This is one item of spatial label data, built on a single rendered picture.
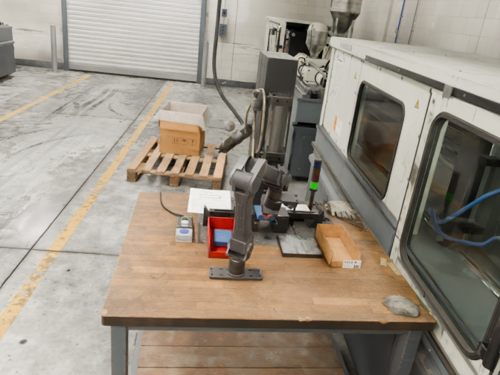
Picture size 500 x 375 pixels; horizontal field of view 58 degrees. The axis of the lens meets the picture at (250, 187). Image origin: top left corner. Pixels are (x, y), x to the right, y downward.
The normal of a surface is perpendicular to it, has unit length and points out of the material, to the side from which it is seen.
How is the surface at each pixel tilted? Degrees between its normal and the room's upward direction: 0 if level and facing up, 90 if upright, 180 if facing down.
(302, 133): 90
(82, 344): 0
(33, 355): 0
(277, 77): 90
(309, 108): 90
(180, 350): 0
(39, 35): 90
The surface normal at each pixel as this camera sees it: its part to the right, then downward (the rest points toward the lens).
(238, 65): 0.04, 0.37
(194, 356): 0.11, -0.92
